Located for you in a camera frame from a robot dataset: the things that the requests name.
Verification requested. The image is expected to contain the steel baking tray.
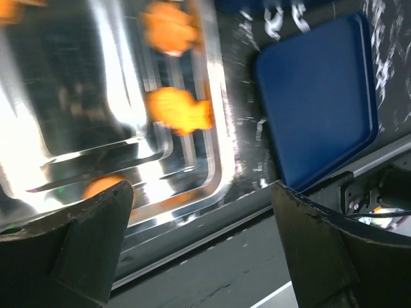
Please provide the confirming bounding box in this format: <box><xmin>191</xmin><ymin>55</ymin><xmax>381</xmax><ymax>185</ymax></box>
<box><xmin>1</xmin><ymin>1</ymin><xmax>234</xmax><ymax>227</ymax></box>

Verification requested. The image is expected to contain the blue cookie tin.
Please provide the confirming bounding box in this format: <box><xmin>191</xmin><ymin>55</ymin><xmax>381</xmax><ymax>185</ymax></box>
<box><xmin>214</xmin><ymin>0</ymin><xmax>326</xmax><ymax>13</ymax></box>

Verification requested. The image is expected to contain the orange fish cookie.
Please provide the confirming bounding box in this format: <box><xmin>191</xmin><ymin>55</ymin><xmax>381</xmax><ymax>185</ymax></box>
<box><xmin>146</xmin><ymin>87</ymin><xmax>214</xmax><ymax>136</ymax></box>

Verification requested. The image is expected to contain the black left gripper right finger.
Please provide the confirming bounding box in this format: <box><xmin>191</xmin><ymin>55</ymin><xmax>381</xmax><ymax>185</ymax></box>
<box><xmin>272</xmin><ymin>182</ymin><xmax>410</xmax><ymax>307</ymax></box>

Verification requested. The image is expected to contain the orange round cookie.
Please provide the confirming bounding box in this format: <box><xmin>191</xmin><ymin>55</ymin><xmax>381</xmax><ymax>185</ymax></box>
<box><xmin>82</xmin><ymin>174</ymin><xmax>125</xmax><ymax>200</ymax></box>

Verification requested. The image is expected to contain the orange star cookie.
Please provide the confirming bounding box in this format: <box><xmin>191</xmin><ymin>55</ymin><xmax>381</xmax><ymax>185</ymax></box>
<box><xmin>0</xmin><ymin>0</ymin><xmax>47</xmax><ymax>26</ymax></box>

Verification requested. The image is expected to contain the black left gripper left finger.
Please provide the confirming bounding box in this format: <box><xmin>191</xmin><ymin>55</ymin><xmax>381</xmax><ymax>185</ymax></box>
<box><xmin>1</xmin><ymin>181</ymin><xmax>134</xmax><ymax>307</ymax></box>

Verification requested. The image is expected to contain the orange swirl cookie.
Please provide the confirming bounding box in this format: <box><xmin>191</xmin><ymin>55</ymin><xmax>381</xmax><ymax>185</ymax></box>
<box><xmin>141</xmin><ymin>1</ymin><xmax>200</xmax><ymax>57</ymax></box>

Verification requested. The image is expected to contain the blue tin lid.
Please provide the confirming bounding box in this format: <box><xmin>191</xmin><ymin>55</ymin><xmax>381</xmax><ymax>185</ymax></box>
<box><xmin>255</xmin><ymin>12</ymin><xmax>378</xmax><ymax>193</ymax></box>

